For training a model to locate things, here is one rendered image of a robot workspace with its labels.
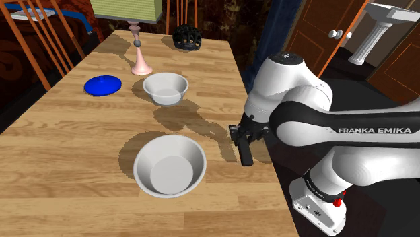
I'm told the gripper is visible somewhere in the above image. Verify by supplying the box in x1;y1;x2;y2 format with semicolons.
229;112;271;167

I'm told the large white bowl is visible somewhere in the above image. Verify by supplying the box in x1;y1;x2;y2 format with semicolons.
133;133;207;199

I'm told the small white bowl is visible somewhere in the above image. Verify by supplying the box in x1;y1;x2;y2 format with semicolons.
142;72;190;107

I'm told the blue curtain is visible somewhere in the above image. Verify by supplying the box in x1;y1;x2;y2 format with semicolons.
244;0;304;94

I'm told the black helmet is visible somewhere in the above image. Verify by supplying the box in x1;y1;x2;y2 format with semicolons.
172;24;203;51

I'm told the brown door with white knob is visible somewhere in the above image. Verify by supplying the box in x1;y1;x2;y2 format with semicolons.
283;0;371;79

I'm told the pink lamp with green shade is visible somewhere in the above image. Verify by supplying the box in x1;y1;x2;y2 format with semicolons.
89;0;164;76

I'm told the orange wooden chair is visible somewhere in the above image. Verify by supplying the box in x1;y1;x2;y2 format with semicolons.
165;0;199;36
0;0;87;92

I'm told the blue plate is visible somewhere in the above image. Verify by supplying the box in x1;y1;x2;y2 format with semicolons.
83;75;123;97

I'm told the brown panelled door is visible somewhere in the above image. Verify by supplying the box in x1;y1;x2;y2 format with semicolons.
366;20;420;106

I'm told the wooden table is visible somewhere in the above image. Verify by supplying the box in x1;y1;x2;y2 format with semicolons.
0;29;300;237

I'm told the white pedestal sink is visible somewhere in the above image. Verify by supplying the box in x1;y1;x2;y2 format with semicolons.
347;2;420;66

